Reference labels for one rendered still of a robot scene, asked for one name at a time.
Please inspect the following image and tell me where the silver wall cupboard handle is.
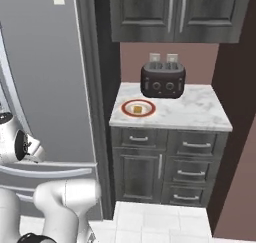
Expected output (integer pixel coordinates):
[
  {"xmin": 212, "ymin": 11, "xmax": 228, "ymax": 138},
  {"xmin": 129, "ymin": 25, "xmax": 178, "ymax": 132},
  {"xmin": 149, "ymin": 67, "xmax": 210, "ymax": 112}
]
[
  {"xmin": 167, "ymin": 0, "xmax": 175, "ymax": 34},
  {"xmin": 179, "ymin": 0, "xmax": 188, "ymax": 34}
]

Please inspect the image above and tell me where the red-rimmed white plate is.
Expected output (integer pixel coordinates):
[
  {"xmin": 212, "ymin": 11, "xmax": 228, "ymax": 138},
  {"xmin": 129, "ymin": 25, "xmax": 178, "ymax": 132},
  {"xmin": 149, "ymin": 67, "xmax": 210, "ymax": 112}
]
[{"xmin": 120, "ymin": 99, "xmax": 158, "ymax": 119}]

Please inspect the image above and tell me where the black toaster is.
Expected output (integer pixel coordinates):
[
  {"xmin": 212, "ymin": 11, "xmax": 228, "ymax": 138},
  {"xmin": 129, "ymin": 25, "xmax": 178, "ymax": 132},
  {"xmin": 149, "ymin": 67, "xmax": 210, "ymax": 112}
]
[{"xmin": 140, "ymin": 60, "xmax": 187, "ymax": 100}]

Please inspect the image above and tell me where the curved grey fridge door handle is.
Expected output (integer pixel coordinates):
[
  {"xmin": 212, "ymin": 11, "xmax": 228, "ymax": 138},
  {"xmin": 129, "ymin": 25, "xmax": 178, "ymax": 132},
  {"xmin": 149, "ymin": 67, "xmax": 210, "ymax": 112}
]
[{"xmin": 0, "ymin": 29, "xmax": 34, "ymax": 145}]

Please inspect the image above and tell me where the dark grey base cupboard door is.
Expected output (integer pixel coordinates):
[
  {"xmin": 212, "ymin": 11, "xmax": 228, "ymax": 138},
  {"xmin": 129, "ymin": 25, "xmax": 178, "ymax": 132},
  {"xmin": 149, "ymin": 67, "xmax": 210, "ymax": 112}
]
[{"xmin": 112, "ymin": 147, "xmax": 167, "ymax": 202}]

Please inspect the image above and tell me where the long silver drawer handle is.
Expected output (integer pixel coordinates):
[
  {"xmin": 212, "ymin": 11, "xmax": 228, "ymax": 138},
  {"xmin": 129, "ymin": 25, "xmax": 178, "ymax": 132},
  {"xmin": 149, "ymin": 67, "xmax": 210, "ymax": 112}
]
[
  {"xmin": 182, "ymin": 141, "xmax": 212, "ymax": 149},
  {"xmin": 172, "ymin": 193, "xmax": 201, "ymax": 202},
  {"xmin": 176, "ymin": 169, "xmax": 207, "ymax": 177}
]

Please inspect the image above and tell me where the wide dark grey drawer front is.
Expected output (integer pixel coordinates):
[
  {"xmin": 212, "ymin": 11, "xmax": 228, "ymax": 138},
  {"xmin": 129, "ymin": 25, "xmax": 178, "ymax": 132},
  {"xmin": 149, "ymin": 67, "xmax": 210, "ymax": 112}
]
[
  {"xmin": 167, "ymin": 129, "xmax": 230, "ymax": 156},
  {"xmin": 160, "ymin": 182, "xmax": 215, "ymax": 207},
  {"xmin": 164, "ymin": 154, "xmax": 222, "ymax": 185}
]

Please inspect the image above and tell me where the small dark grey drawer front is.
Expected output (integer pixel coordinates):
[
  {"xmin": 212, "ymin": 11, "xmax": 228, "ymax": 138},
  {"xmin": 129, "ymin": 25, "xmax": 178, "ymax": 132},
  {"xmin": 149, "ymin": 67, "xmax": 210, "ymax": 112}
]
[{"xmin": 112, "ymin": 127, "xmax": 169, "ymax": 150}]

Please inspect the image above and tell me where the long grey fridge drawer handle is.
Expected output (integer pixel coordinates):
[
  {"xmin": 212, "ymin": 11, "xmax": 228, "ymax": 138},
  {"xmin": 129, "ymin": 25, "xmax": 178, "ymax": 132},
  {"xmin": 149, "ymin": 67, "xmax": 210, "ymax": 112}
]
[{"xmin": 0, "ymin": 164, "xmax": 93, "ymax": 180}]

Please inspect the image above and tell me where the short silver drawer handle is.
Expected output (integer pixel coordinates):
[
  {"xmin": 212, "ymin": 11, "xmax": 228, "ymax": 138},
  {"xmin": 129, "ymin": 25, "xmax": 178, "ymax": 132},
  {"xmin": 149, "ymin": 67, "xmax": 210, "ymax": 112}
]
[{"xmin": 128, "ymin": 135, "xmax": 150, "ymax": 143}]

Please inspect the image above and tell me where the grey steel fridge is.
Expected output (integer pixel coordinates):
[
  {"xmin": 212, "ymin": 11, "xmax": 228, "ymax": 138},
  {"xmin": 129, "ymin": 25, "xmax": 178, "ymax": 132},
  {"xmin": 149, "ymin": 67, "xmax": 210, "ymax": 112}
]
[{"xmin": 0, "ymin": 0, "xmax": 105, "ymax": 221}]

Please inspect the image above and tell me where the silver base cupboard handle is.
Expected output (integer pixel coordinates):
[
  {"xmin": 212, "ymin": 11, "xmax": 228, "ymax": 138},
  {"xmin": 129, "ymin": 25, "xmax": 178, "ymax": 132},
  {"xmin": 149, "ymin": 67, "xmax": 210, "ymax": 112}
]
[{"xmin": 157, "ymin": 153, "xmax": 164, "ymax": 180}]

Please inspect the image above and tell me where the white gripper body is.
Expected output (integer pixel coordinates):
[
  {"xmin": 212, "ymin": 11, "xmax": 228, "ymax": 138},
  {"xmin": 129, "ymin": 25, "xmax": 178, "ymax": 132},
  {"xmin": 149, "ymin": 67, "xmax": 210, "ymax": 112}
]
[{"xmin": 25, "ymin": 134, "xmax": 47, "ymax": 164}]

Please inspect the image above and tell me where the dark grey wall cupboard door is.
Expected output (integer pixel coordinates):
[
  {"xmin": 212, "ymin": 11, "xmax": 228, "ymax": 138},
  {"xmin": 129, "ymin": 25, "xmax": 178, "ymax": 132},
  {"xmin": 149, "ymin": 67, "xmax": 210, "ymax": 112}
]
[
  {"xmin": 109, "ymin": 0, "xmax": 176, "ymax": 43},
  {"xmin": 173, "ymin": 0, "xmax": 252, "ymax": 44}
]

